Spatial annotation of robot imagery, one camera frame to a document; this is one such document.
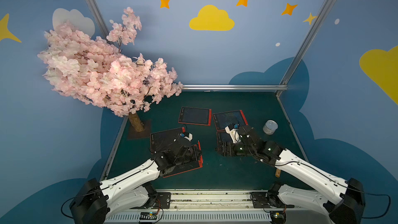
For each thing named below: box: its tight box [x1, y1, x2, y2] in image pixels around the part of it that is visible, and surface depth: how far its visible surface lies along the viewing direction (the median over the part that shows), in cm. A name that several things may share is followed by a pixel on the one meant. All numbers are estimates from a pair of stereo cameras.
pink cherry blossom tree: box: [37, 7, 183, 133], surface depth 61 cm
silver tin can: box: [262, 119, 279, 135], surface depth 100 cm
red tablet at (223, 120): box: [212, 109, 249, 132], surface depth 110 cm
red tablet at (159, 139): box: [150, 126, 187, 154], surface depth 98 cm
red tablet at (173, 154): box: [150, 130, 204, 179], surface depth 63 cm
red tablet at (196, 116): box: [178, 106, 212, 126], surface depth 109 cm
